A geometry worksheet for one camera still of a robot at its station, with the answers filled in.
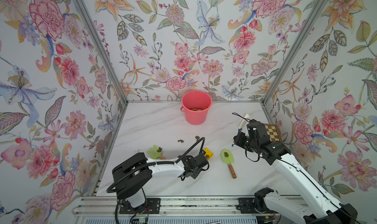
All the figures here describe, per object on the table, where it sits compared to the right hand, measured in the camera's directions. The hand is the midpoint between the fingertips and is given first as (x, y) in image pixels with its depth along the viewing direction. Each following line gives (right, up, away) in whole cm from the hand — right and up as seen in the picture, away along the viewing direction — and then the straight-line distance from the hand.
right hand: (233, 135), depth 79 cm
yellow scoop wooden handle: (-12, -13, +13) cm, 22 cm away
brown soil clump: (-29, -6, +20) cm, 36 cm away
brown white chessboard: (+34, -1, +22) cm, 40 cm away
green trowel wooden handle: (0, -15, +12) cm, 19 cm away
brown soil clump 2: (-18, -5, +22) cm, 29 cm away
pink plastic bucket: (-19, +18, +19) cm, 32 cm away
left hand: (-20, -20, +8) cm, 29 cm away
